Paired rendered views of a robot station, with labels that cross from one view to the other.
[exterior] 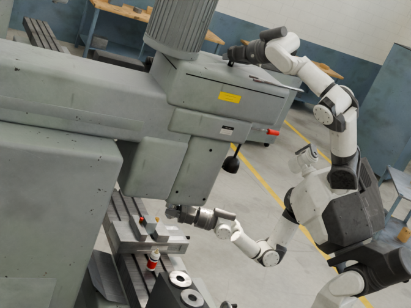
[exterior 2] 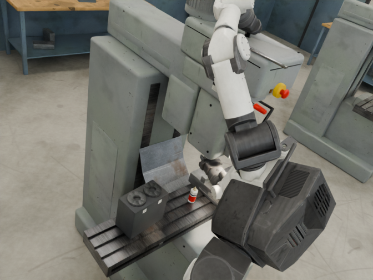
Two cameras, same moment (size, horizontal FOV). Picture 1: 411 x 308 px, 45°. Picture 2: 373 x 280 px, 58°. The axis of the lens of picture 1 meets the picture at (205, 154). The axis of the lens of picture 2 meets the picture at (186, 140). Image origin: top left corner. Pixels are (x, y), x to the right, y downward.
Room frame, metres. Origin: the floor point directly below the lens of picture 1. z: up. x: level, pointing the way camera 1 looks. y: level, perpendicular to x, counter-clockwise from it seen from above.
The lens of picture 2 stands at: (1.31, -1.27, 2.29)
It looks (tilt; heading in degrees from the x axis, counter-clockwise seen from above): 35 degrees down; 73
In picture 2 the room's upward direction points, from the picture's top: 15 degrees clockwise
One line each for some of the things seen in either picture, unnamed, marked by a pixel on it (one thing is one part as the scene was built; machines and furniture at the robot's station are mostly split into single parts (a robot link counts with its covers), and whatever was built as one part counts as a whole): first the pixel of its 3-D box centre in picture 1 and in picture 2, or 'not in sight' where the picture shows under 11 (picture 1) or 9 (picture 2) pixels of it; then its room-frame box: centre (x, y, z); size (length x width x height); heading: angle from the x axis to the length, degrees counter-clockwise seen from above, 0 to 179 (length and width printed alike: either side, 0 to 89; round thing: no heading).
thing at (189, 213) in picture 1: (192, 216); (214, 171); (1.86, -0.05, 1.23); 0.13 x 0.12 x 0.10; 10
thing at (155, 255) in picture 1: (153, 258); (193, 193); (1.82, 0.03, 0.98); 0.04 x 0.04 x 0.11
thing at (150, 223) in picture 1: (148, 224); not in sight; (1.97, 0.12, 1.04); 0.06 x 0.05 x 0.06; 34
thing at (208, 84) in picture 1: (219, 84); (238, 52); (1.84, 0.05, 1.81); 0.47 x 0.26 x 0.16; 122
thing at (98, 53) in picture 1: (112, 80); not in sight; (1.97, 0.47, 1.62); 0.20 x 0.09 x 0.21; 122
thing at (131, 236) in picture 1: (150, 234); (218, 187); (1.99, 0.10, 0.98); 0.35 x 0.15 x 0.11; 124
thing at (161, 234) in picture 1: (157, 228); not in sight; (2.00, 0.07, 1.02); 0.15 x 0.06 x 0.04; 34
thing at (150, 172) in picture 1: (147, 154); (193, 101); (1.74, 0.21, 1.47); 0.24 x 0.19 x 0.26; 32
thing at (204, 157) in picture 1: (190, 161); (218, 120); (1.84, 0.04, 1.47); 0.21 x 0.19 x 0.32; 32
